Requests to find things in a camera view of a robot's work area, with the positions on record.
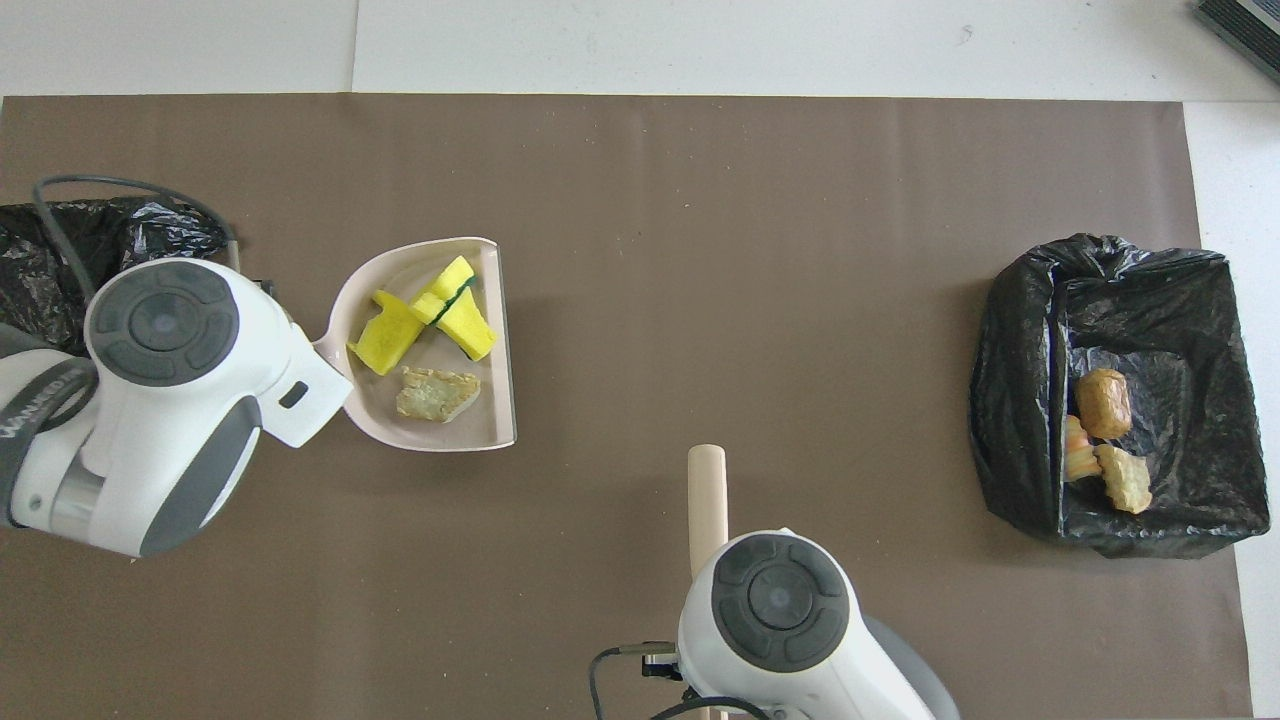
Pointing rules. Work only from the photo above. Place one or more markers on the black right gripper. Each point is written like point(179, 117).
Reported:
point(663, 662)

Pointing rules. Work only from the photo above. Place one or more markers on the beige hand brush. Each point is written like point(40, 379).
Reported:
point(707, 500)

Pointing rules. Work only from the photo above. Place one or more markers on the pale pink dustpan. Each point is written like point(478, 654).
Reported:
point(490, 400)

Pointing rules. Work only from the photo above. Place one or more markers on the beige green stone chunk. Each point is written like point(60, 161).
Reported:
point(435, 395)

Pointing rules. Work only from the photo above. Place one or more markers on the yellow notched sponge piece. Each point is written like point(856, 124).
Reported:
point(385, 335)

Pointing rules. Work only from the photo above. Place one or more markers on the yellow green sponge piece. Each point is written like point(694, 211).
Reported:
point(445, 285)

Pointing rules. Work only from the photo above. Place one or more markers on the toy croissant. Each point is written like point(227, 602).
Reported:
point(1080, 455)

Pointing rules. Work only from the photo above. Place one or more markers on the pale yellow lump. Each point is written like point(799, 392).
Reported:
point(1125, 480)

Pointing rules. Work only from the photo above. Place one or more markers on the brown toy bread nugget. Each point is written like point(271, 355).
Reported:
point(1104, 403)

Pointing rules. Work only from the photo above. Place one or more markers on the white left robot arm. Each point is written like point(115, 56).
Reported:
point(170, 420)

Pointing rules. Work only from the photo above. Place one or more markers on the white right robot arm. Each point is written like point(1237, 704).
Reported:
point(790, 660)

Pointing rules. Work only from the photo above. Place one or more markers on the black bag lined box bin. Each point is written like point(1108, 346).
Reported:
point(1150, 300)

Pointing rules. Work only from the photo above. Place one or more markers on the crumpled black trash bag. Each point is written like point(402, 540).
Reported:
point(150, 225)

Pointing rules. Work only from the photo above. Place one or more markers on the brown paper table mat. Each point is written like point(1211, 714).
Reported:
point(700, 250)

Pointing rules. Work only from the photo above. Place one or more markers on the dark grey ribbed device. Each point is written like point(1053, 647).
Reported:
point(1250, 25)

